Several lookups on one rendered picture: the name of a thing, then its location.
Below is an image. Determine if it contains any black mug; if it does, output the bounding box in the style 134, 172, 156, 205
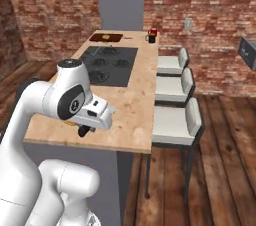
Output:
145, 33, 157, 44

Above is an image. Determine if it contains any white stool with dark frame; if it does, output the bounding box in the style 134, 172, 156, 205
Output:
144, 97, 206, 205
154, 67, 197, 108
156, 47, 191, 77

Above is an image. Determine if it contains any black hob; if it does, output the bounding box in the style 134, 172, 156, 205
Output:
77, 45, 139, 88

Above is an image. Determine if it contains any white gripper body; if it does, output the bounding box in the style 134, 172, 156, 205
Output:
77, 104, 116, 131

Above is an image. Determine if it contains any dark brown cutting board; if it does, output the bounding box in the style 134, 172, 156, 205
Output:
88, 33, 124, 43

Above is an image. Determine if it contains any grey wall socket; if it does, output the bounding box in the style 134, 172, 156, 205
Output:
184, 18, 194, 31

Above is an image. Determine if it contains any grey island base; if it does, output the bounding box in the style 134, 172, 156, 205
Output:
22, 141, 135, 226

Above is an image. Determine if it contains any grey wall cabinet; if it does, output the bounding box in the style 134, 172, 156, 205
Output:
237, 35, 256, 71

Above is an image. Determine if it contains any grey extractor hood column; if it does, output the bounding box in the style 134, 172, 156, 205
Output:
96, 0, 146, 32

